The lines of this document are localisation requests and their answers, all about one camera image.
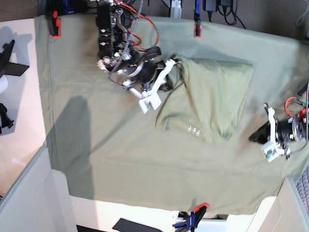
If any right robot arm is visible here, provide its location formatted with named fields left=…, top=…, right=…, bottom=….
left=96, top=0, right=173, bottom=94

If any white partition panel left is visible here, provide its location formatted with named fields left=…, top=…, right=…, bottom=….
left=0, top=147, right=77, bottom=232

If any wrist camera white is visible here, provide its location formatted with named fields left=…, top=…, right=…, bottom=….
left=139, top=92, right=162, bottom=114
left=262, top=141, right=285, bottom=162

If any orange blue clamp bottom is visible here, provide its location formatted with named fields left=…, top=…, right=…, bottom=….
left=172, top=203, right=209, bottom=232

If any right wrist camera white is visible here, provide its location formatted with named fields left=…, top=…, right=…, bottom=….
left=139, top=92, right=162, bottom=114

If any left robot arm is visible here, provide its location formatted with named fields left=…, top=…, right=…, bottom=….
left=249, top=84, right=309, bottom=155

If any black power adapter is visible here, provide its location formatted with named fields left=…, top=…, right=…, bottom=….
left=220, top=0, right=233, bottom=8
left=204, top=0, right=218, bottom=12

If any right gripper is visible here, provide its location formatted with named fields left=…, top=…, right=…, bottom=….
left=122, top=59, right=180, bottom=99

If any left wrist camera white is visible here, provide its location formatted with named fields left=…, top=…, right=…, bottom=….
left=262, top=141, right=285, bottom=162

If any aluminium extrusion post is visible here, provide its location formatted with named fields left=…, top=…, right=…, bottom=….
left=169, top=0, right=182, bottom=19

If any black stand lower left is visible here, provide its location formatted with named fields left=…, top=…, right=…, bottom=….
left=0, top=103, right=14, bottom=136

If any orange black clamp left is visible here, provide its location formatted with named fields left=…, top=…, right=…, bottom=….
left=46, top=10, right=61, bottom=38

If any orange blue clamp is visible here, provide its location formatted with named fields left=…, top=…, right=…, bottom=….
left=172, top=203, right=209, bottom=232
left=194, top=0, right=201, bottom=38

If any green table cloth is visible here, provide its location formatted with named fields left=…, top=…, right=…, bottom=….
left=34, top=15, right=309, bottom=215

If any grey mesh object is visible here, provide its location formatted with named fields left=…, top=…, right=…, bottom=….
left=296, top=167, right=309, bottom=214

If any white partition panel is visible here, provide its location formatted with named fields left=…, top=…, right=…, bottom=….
left=0, top=147, right=77, bottom=232
left=247, top=178, right=309, bottom=232

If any black stand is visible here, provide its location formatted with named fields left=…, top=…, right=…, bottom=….
left=0, top=103, right=14, bottom=136
left=0, top=40, right=29, bottom=77

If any white cylinder left edge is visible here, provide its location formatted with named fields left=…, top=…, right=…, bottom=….
left=0, top=75, right=8, bottom=94

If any black flat pad bottom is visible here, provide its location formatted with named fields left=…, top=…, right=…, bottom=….
left=112, top=218, right=162, bottom=232

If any white cable right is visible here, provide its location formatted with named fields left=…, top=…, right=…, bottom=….
left=295, top=0, right=309, bottom=27

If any white partition panel right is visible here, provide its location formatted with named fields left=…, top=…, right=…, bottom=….
left=247, top=178, right=309, bottom=232

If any light green T-shirt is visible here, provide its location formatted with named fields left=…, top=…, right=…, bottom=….
left=155, top=56, right=254, bottom=143

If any black stand upper left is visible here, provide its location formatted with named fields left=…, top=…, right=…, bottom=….
left=0, top=40, right=29, bottom=77

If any orange blue clamp top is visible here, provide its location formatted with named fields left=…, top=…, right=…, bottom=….
left=194, top=0, right=201, bottom=38

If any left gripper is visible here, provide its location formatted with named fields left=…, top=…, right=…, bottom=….
left=249, top=107, right=309, bottom=150

